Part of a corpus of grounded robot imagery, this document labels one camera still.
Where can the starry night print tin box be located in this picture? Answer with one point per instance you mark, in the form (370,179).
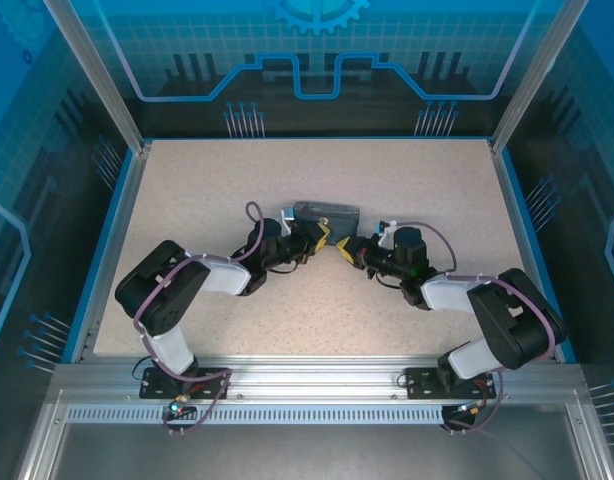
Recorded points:
(344,220)

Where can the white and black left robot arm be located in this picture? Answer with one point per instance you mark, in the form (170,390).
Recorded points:
(162,285)

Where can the grey metal shelf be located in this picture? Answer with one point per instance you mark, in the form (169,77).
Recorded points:
(312,455)

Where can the aluminium side rail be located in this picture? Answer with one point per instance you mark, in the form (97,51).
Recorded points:
(529,250)
(114,225)

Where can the aluminium mounting rail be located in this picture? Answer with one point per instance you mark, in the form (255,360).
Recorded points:
(312,380)

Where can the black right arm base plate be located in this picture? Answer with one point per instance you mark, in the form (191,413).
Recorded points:
(422,385)

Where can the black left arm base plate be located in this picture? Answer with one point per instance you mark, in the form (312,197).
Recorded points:
(157,387)

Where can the aluminium frame post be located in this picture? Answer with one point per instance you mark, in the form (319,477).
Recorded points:
(532,80)
(101,80)

